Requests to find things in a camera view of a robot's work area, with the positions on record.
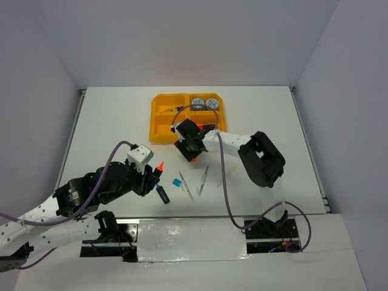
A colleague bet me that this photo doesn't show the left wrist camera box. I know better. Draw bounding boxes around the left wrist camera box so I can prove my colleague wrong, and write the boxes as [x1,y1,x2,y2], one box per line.
[127,144,154,175]

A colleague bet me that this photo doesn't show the orange four-compartment organizer tray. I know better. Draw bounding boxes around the orange four-compartment organizer tray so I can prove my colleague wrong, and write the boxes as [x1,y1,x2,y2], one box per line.
[149,93,227,144]

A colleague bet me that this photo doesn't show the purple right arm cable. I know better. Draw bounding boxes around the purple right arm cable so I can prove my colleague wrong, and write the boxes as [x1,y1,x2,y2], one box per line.
[172,104,313,254]

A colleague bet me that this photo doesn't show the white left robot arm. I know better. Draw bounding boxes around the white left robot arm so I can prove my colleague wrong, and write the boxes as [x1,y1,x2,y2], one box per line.
[1,161,162,272]

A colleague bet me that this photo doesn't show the black highlighter orange tip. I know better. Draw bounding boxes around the black highlighter orange tip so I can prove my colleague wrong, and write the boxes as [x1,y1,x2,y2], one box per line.
[153,162,164,178]

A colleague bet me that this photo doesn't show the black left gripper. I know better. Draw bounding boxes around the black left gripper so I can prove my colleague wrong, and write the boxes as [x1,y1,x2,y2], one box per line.
[102,159,161,204]

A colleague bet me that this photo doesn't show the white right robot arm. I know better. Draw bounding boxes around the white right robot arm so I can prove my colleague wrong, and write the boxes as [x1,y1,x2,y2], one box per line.
[170,119,288,237]

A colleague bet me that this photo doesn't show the small glue bottle blue cap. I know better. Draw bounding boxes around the small glue bottle blue cap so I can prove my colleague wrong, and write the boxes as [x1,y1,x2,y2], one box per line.
[159,105,184,113]

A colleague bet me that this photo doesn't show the green clear pen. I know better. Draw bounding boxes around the green clear pen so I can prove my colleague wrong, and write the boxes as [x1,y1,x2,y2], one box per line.
[179,172,195,202]

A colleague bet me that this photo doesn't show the black highlighter blue tip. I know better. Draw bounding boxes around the black highlighter blue tip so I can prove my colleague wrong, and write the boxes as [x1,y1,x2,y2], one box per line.
[156,184,170,204]

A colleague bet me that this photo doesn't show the blue clear pen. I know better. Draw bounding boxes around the blue clear pen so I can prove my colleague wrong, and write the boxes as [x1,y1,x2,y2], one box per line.
[198,166,209,197]

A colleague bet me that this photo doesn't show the black mounting rail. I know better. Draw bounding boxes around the black mounting rail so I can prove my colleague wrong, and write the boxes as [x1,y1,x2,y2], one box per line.
[80,218,301,263]

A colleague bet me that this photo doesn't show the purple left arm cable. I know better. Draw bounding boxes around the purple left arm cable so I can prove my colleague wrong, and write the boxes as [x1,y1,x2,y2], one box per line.
[0,141,136,270]

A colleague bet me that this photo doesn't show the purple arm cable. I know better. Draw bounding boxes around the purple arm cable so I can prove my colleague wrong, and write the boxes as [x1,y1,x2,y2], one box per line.
[172,104,313,254]
[0,141,136,270]

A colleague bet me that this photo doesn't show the blue highlighter cap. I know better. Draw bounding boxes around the blue highlighter cap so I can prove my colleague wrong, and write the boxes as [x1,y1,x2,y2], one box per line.
[173,179,181,187]

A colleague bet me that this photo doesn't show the round blue-white tin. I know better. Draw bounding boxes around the round blue-white tin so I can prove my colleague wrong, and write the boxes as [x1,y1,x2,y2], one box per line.
[206,98,219,110]
[191,98,205,111]

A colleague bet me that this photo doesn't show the black highlighter pink tip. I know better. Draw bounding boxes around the black highlighter pink tip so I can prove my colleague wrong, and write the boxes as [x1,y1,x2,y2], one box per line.
[198,124,215,130]

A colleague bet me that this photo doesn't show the yellow clear pen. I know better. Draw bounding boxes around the yellow clear pen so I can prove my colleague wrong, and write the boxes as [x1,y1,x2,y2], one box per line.
[216,164,238,188]

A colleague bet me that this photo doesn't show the foil-covered base plate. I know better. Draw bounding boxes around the foil-covered base plate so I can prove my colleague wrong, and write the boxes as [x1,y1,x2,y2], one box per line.
[137,218,249,263]

